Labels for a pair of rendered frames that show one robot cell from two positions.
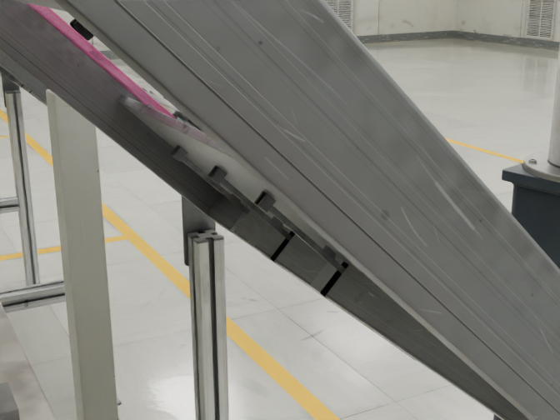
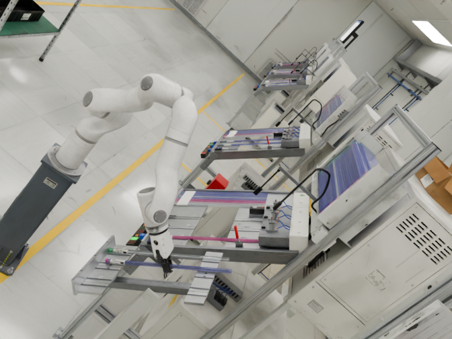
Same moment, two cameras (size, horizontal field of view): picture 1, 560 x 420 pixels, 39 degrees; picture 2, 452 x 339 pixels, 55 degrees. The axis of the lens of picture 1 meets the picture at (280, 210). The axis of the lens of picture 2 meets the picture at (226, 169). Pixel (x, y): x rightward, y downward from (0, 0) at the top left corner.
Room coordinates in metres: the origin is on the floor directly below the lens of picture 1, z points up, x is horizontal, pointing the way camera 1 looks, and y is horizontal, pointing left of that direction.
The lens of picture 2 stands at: (2.55, 0.74, 1.93)
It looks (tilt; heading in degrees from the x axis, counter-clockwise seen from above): 21 degrees down; 203
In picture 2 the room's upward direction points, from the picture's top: 44 degrees clockwise
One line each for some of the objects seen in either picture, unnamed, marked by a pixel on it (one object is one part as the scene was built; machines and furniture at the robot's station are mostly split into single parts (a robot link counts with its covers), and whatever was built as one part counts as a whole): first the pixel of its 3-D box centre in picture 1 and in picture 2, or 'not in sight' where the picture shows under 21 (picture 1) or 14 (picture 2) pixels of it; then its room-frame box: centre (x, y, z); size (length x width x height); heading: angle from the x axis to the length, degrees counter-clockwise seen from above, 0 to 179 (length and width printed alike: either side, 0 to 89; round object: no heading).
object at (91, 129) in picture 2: not in sight; (106, 118); (1.12, -0.46, 1.00); 0.19 x 0.12 x 0.24; 166
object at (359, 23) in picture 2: not in sight; (352, 34); (-3.65, -1.87, 2.10); 0.58 x 0.14 x 0.41; 28
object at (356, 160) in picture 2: not in sight; (349, 181); (0.54, 0.39, 1.52); 0.51 x 0.13 x 0.27; 28
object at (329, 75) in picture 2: not in sight; (302, 101); (-3.72, -1.74, 0.95); 1.36 x 0.82 x 1.90; 118
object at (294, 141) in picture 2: not in sight; (254, 182); (-0.75, -0.36, 0.66); 1.01 x 0.73 x 1.31; 118
